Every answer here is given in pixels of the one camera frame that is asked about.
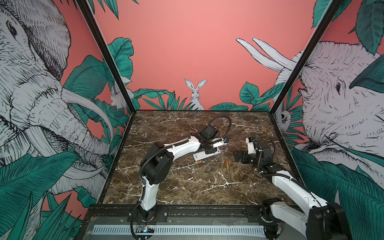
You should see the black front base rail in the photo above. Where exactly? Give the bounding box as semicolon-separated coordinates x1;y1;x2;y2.
84;204;272;224

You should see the white slotted cable duct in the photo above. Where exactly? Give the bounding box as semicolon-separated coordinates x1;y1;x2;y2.
90;225;266;237

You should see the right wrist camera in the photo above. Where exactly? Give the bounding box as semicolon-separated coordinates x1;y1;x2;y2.
246;137;257;155

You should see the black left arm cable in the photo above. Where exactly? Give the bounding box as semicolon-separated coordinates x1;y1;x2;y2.
205;115;232;140

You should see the black right corner frame post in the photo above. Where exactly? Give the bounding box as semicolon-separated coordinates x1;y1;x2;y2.
269;0;344;115

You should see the black left corner frame post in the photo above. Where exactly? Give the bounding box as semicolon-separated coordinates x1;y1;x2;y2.
74;0;136;114

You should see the black corner frame post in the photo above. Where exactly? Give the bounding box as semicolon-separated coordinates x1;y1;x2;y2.
269;0;344;115
74;0;136;114

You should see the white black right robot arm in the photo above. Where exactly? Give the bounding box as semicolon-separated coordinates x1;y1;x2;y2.
233;138;353;240

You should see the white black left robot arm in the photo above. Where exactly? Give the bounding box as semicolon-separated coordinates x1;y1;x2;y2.
137;125;228;222

